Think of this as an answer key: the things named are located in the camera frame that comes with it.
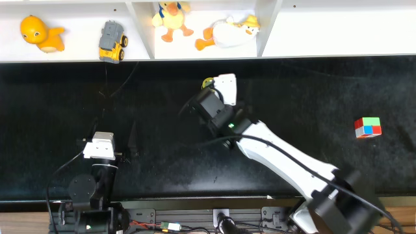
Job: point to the white plush duck yellow hat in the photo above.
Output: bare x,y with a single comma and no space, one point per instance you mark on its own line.
230,34

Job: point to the yellow rattle drum toy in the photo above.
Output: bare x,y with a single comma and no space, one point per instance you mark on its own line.
206,83

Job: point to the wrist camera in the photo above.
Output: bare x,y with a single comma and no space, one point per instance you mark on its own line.
227,87
100,146

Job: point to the grey and yellow toy truck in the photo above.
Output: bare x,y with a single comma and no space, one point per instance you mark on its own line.
110,42

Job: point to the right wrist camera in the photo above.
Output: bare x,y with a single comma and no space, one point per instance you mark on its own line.
227,87

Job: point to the white shelf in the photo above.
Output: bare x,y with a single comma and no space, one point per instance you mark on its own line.
325,32

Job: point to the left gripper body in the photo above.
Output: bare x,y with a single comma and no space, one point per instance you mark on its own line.
123,157

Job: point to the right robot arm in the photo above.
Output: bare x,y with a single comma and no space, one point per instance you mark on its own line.
279,156

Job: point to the mounting rail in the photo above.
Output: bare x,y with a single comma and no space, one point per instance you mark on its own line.
195,221

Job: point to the yellow rubber duck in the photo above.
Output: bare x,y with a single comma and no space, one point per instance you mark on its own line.
42,34

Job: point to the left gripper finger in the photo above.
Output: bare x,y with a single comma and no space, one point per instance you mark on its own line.
133,143

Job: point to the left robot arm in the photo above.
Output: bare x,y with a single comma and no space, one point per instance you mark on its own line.
83,188

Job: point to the many-coloured puzzle cube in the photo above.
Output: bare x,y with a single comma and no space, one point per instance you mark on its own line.
368,127

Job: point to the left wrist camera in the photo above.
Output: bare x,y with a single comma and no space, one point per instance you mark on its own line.
100,146

